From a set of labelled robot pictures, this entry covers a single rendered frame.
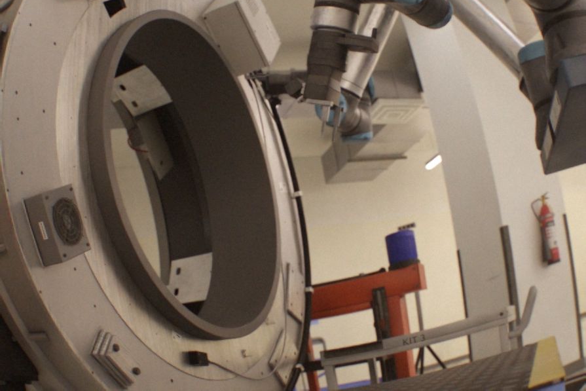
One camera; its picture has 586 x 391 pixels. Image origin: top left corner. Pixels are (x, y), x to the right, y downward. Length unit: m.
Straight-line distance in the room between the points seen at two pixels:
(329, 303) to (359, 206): 9.15
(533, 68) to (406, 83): 6.23
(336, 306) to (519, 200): 2.30
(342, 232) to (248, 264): 9.57
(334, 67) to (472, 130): 3.48
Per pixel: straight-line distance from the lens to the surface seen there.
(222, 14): 1.94
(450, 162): 4.99
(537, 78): 1.64
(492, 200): 4.51
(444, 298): 12.01
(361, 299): 2.50
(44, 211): 1.05
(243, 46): 1.96
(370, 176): 10.93
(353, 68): 1.86
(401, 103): 7.61
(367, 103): 2.00
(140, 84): 2.00
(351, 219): 11.54
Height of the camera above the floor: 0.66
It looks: 17 degrees up
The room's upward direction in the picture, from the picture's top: 10 degrees counter-clockwise
